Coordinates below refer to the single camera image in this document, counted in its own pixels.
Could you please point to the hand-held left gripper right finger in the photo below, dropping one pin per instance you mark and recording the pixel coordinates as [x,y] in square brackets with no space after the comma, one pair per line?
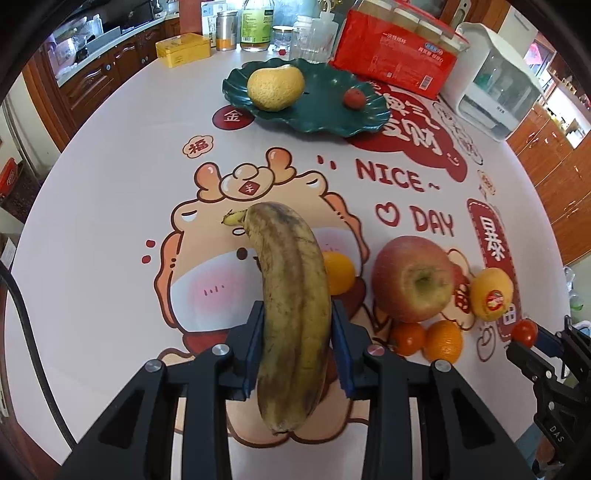
[341,350]

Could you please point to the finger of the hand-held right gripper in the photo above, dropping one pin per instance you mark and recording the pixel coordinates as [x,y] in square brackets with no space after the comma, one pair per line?
[549,341]
[531,364]

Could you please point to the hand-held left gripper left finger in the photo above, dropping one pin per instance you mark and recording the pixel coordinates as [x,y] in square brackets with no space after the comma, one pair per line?
[253,337]

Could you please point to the red cherry tomato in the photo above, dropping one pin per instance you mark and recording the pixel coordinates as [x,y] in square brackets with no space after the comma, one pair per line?
[524,331]

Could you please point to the spotted ripe banana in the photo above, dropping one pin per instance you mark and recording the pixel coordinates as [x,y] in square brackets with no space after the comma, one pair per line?
[291,300]

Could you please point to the small orange-red tomato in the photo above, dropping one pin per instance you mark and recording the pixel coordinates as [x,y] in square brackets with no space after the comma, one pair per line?
[408,339]

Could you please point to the yellow-orange orange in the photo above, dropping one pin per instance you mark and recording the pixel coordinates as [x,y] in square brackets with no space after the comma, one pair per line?
[341,274]

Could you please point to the yellow fruit with sticker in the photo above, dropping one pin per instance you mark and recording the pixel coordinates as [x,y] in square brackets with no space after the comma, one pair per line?
[489,286]

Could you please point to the small deep orange mandarin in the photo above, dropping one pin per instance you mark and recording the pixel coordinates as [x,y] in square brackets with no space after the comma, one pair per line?
[443,341]

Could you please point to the large red apple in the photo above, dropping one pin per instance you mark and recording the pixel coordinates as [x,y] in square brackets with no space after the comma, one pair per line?
[406,272]

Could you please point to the dark green scalloped plate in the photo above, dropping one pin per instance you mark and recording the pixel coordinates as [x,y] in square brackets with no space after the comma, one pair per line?
[323,110]

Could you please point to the brown wooden drawer cabinet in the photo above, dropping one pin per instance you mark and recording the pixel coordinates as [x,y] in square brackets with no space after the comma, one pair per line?
[563,184]

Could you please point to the printed cartoon tablecloth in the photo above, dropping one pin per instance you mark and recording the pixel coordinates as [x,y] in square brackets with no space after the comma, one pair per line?
[115,207]

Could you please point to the large yellow pear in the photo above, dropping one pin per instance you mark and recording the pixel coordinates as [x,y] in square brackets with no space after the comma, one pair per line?
[274,87]

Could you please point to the red lychee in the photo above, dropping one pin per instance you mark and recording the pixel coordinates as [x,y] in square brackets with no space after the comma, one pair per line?
[353,98]

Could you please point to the white countertop appliance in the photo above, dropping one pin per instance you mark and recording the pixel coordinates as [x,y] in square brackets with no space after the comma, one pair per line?
[494,83]

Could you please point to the clear ribbed glass tumbler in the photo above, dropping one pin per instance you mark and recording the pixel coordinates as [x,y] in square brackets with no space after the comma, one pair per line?
[307,48]

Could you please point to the yellow tin box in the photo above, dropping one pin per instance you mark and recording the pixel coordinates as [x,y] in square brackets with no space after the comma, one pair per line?
[184,50]

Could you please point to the small gold-rimmed glass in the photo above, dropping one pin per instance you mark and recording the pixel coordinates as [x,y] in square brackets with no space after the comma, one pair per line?
[281,39]

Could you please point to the red paper cup package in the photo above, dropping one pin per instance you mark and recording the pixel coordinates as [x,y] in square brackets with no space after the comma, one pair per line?
[392,55]

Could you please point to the brown wooden kitchen cabinet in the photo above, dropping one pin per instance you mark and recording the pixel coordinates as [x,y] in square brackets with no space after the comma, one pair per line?
[92,83]

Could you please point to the silver metal can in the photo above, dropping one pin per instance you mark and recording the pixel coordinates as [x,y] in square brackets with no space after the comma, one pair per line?
[226,30]

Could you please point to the glass bottle green label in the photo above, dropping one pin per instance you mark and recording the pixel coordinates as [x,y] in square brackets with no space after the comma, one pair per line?
[256,25]

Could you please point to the white pill bottle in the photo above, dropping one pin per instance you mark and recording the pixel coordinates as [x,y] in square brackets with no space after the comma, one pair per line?
[304,22]

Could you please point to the white carton box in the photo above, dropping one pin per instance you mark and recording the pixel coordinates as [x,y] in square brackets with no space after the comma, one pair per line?
[208,21]

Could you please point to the clear plastic squeeze bottle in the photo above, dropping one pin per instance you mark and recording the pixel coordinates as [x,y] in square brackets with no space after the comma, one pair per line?
[325,25]

